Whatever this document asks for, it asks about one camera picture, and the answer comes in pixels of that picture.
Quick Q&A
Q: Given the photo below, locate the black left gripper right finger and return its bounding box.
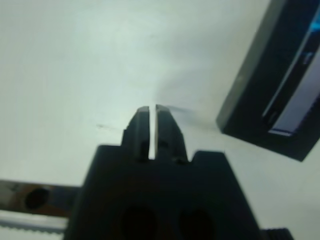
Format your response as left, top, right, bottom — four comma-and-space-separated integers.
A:
154, 104, 188, 165

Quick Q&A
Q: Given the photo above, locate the black box lid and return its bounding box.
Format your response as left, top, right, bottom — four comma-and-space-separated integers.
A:
216, 0, 320, 163

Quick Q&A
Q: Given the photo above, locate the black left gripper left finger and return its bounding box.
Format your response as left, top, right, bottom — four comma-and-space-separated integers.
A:
122, 106, 151, 162

